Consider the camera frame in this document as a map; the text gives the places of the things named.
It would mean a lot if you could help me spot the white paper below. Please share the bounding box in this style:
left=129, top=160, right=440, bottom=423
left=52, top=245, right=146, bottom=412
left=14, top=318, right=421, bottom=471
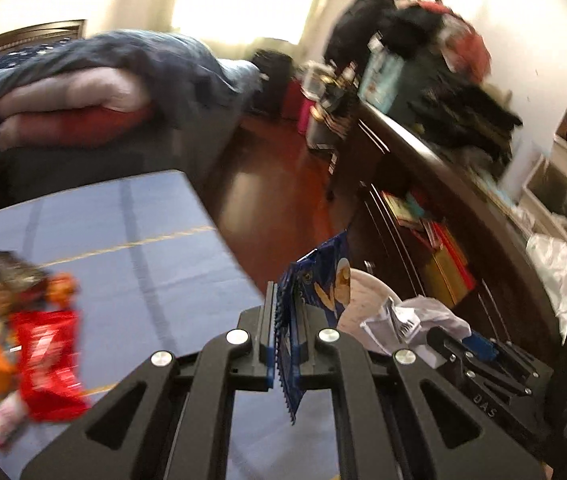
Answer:
left=359, top=296, right=472, bottom=368

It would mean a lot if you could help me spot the blue snack wrapper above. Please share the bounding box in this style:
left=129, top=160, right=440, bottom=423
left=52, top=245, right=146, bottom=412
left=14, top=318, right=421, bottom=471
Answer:
left=274, top=231, right=351, bottom=422

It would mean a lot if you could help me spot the white pink-dotted trash bin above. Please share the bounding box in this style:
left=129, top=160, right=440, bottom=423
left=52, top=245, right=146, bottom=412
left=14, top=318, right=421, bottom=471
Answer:
left=338, top=269, right=402, bottom=350

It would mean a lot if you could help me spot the red snack bag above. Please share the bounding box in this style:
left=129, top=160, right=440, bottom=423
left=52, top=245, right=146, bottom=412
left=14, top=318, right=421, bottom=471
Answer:
left=10, top=310, right=88, bottom=422

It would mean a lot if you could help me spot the blue striped tablecloth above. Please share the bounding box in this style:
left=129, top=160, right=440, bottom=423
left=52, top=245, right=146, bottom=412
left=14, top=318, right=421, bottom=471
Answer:
left=0, top=171, right=338, bottom=479

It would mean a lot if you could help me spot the floral pink-capped tube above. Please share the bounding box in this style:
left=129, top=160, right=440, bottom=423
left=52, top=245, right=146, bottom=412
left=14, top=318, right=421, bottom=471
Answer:
left=0, top=391, right=28, bottom=448

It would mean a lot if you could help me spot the orange peel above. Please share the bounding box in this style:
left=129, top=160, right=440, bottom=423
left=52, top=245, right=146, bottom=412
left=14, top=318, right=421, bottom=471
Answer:
left=46, top=273, right=79, bottom=309

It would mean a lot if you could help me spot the dark wooden dresser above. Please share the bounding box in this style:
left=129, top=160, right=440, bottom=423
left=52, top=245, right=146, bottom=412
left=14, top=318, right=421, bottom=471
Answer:
left=327, top=104, right=561, bottom=364

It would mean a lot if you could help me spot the dark brown carton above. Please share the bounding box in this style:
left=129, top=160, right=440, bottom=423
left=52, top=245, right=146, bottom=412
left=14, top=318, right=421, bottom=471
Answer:
left=0, top=250, right=48, bottom=294

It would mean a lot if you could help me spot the pink maroon folded quilt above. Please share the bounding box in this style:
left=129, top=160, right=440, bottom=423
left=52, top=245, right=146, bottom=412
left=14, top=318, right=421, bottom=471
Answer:
left=0, top=67, right=154, bottom=151

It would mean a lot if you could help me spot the blue duvet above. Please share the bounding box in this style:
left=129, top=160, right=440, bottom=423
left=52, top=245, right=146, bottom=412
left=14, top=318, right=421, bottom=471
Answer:
left=0, top=30, right=260, bottom=128

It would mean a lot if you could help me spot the bed with dark headboard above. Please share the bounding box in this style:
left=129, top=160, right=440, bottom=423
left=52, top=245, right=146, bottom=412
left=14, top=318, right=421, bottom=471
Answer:
left=0, top=20, right=260, bottom=208

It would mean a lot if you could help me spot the pile of clothes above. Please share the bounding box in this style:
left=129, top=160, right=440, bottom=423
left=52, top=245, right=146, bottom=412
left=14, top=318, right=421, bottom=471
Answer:
left=359, top=1, right=523, bottom=179

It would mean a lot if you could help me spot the black suitcase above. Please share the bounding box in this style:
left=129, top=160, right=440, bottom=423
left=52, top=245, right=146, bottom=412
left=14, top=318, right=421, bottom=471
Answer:
left=251, top=49, right=293, bottom=120

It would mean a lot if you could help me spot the black hanging jacket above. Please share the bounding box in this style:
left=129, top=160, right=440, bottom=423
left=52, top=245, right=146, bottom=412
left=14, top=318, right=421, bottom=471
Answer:
left=323, top=0, right=396, bottom=74

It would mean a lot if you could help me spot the starry blue pillow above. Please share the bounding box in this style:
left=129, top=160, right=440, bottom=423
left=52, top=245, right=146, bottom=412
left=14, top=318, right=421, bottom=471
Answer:
left=0, top=37, right=72, bottom=70

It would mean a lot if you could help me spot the sheer window curtain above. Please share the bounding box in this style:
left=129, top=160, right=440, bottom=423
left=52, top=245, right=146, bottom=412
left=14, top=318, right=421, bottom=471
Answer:
left=103, top=0, right=353, bottom=63

